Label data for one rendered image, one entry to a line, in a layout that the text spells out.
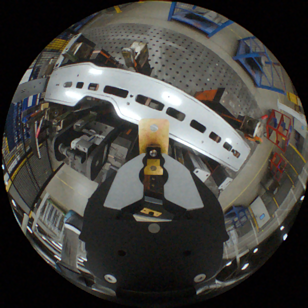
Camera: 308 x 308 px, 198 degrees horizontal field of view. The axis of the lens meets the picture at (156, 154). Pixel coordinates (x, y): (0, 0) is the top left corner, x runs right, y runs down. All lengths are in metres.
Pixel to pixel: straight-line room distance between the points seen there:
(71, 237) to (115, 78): 0.71
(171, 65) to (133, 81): 0.40
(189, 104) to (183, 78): 0.35
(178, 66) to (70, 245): 1.14
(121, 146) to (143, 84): 0.23
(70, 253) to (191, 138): 0.75
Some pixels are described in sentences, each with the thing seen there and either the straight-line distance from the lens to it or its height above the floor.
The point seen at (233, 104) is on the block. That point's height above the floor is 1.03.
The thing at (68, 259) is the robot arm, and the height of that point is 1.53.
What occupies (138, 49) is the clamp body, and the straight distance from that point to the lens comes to 0.39.
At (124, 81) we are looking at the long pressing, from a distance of 0.39.
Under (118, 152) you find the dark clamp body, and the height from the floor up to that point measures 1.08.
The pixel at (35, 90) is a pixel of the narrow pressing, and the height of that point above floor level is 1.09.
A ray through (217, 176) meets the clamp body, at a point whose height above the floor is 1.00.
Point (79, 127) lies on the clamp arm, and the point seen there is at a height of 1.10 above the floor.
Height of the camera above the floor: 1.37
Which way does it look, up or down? 61 degrees down
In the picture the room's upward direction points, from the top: 179 degrees clockwise
